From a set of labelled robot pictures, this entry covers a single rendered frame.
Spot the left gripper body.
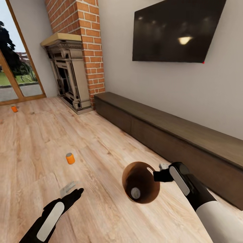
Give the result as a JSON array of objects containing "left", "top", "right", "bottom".
[{"left": 65, "top": 189, "right": 81, "bottom": 208}]

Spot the trash can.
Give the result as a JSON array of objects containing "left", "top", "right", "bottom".
[{"left": 122, "top": 161, "right": 160, "bottom": 205}]

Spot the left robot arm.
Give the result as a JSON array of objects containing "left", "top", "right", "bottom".
[{"left": 19, "top": 181, "right": 84, "bottom": 243}]

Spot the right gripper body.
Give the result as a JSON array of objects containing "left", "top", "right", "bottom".
[{"left": 153, "top": 170, "right": 172, "bottom": 182}]

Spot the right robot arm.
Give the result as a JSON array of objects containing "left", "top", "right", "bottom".
[{"left": 153, "top": 162, "right": 243, "bottom": 243}]

